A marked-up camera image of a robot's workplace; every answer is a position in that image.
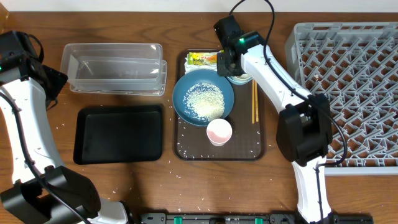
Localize light blue bowl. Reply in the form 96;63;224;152
226;73;252;85

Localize white crumpled napkin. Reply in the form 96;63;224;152
184;54;217;73

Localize wooden chopstick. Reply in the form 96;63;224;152
253;80;259;122
251;79;256;124

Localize pink cup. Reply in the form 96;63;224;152
206;119;233;147

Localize black rectangular tray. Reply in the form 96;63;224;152
73;105;163;165

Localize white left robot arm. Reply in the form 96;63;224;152
1;30;130;223

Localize pile of white rice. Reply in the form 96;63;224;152
183;83;225;122

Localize clear plastic bin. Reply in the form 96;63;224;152
60;43;167;96

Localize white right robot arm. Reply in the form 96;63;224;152
214;15;338;223

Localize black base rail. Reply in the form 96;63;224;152
137;213;374;224

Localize yellow green snack wrapper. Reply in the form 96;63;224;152
187;52;218;65

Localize dark brown serving tray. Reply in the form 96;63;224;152
174;49;267;161

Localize grey dishwasher rack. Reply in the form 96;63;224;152
285;22;397;175

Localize dark blue plate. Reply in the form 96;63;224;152
172;69;234;126

